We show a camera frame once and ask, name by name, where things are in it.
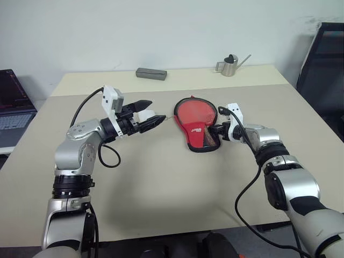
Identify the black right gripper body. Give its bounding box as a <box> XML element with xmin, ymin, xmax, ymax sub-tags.
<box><xmin>214</xmin><ymin>120</ymin><xmax>232</xmax><ymax>141</ymax></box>

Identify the dark rounded shape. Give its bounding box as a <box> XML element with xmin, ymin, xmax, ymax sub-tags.
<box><xmin>201</xmin><ymin>232</ymin><xmax>238</xmax><ymax>258</ymax></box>

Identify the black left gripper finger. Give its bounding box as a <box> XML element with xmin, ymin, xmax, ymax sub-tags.
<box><xmin>138</xmin><ymin>115</ymin><xmax>167</xmax><ymax>134</ymax></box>
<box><xmin>125</xmin><ymin>99</ymin><xmax>153</xmax><ymax>113</ymax></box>

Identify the steel watering can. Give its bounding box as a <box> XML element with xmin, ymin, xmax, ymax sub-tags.
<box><xmin>215</xmin><ymin>53</ymin><xmax>252</xmax><ymax>77</ymax></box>

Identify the red table tennis paddle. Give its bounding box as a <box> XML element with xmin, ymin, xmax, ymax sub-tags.
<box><xmin>177</xmin><ymin>99</ymin><xmax>219</xmax><ymax>147</ymax></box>

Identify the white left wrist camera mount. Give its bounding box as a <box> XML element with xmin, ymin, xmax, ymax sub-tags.
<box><xmin>101</xmin><ymin>84</ymin><xmax>126</xmax><ymax>138</ymax></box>

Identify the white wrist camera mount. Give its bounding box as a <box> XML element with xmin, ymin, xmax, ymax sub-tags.
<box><xmin>226</xmin><ymin>102</ymin><xmax>245</xmax><ymax>142</ymax></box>
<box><xmin>101</xmin><ymin>84</ymin><xmax>126</xmax><ymax>138</ymax></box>

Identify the dark table frame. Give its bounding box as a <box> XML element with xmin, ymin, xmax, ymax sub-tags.
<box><xmin>255</xmin><ymin>220</ymin><xmax>293</xmax><ymax>234</ymax></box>

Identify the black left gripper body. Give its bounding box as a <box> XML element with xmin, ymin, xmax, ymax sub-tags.
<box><xmin>115</xmin><ymin>104</ymin><xmax>141</xmax><ymax>137</ymax></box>

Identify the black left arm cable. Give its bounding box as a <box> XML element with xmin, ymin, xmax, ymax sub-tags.
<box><xmin>70</xmin><ymin>86</ymin><xmax>121</xmax><ymax>258</ymax></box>

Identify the black red paddle case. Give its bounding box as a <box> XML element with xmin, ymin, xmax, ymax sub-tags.
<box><xmin>166</xmin><ymin>94</ymin><xmax>224</xmax><ymax>154</ymax></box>

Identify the grey rectangular block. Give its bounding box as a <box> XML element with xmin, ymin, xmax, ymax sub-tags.
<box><xmin>135</xmin><ymin>67</ymin><xmax>169</xmax><ymax>81</ymax></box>

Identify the open laptop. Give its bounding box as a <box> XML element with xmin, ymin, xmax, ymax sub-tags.
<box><xmin>0</xmin><ymin>69</ymin><xmax>38</xmax><ymax>148</ymax></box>

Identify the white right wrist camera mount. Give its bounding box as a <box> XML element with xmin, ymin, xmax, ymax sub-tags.
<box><xmin>226</xmin><ymin>102</ymin><xmax>245</xmax><ymax>142</ymax></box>

